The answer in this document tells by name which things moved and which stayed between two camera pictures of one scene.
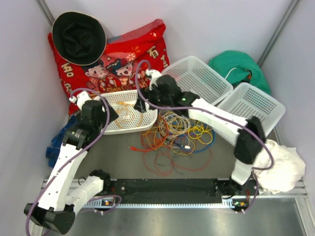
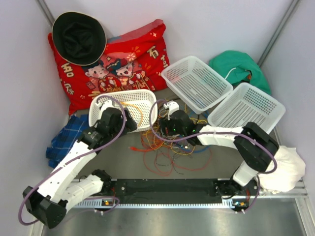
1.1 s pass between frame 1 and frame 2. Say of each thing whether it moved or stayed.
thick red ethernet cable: stayed
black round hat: stayed
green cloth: stayed
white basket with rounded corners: stayed
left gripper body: moved
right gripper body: moved
